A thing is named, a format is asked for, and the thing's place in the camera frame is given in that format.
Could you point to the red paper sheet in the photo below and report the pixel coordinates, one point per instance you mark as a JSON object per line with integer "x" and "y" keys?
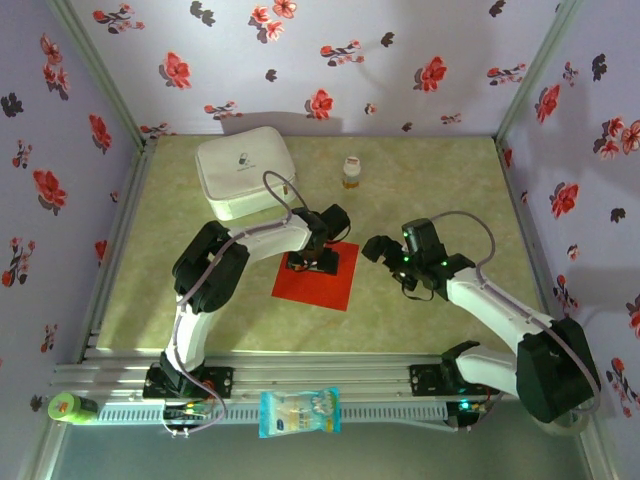
{"x": 310, "y": 292}

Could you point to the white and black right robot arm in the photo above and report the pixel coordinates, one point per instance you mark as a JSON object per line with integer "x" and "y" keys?
{"x": 500, "y": 310}

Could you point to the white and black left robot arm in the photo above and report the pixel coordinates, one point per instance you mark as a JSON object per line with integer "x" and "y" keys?
{"x": 190, "y": 340}

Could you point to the amber pill bottle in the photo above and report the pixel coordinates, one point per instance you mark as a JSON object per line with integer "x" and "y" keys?
{"x": 351, "y": 175}

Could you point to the white zip pouch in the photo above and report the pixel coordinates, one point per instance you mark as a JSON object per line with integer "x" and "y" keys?
{"x": 240, "y": 165}

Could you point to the small circuit board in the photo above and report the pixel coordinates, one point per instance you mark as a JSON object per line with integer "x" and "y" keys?
{"x": 472, "y": 407}
{"x": 187, "y": 412}

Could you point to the blue snack packet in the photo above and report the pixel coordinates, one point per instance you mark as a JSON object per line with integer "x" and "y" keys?
{"x": 300, "y": 412}

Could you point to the green cylindrical can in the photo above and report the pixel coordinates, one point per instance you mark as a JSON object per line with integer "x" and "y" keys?
{"x": 65, "y": 407}

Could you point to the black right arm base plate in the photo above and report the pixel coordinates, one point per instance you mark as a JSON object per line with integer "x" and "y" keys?
{"x": 422, "y": 377}

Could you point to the long aluminium base rail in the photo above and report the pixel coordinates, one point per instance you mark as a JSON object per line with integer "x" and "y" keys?
{"x": 320, "y": 372}

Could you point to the aluminium table edge rail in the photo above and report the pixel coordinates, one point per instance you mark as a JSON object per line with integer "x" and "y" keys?
{"x": 116, "y": 250}
{"x": 532, "y": 250}

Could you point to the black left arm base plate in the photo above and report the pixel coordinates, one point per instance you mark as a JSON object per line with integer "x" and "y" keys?
{"x": 222, "y": 382}

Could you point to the aluminium frame post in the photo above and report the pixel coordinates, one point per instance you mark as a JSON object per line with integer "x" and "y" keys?
{"x": 101, "y": 70}
{"x": 537, "y": 70}

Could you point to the aluminium frame bar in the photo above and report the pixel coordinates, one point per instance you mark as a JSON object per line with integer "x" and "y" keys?
{"x": 597, "y": 450}
{"x": 47, "y": 455}

